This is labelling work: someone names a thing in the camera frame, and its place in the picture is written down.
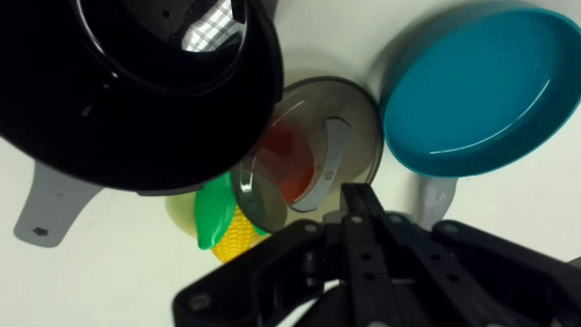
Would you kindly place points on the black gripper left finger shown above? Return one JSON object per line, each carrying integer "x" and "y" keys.
{"x": 283, "y": 278}

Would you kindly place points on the small black toy pot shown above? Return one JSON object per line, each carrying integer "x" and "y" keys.
{"x": 119, "y": 120}

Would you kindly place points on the teal shallow toy pan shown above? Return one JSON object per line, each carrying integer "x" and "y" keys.
{"x": 477, "y": 91}

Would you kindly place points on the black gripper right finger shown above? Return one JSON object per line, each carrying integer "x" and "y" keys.
{"x": 472, "y": 278}

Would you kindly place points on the toy corn green husk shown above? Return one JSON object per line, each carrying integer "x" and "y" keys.
{"x": 232, "y": 232}

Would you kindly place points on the red toy vegetable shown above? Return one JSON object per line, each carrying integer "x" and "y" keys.
{"x": 287, "y": 160}

